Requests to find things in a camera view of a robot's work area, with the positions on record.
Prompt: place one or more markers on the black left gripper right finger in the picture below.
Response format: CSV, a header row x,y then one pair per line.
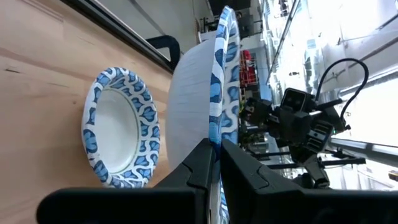
x,y
264,202

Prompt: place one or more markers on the red storage rack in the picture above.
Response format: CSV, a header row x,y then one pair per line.
x,y
248,68

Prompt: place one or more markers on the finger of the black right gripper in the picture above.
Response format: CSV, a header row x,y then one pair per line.
x,y
256,110
314,169

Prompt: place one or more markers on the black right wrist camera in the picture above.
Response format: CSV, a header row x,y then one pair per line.
x,y
293,99

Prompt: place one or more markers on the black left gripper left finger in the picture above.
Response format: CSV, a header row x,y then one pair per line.
x,y
174,202

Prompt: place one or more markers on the blue patterned white paper bowl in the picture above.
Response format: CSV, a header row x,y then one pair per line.
x,y
115,133
189,102

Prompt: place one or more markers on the black aluminium table frame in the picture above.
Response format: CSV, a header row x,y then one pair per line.
x,y
124,36

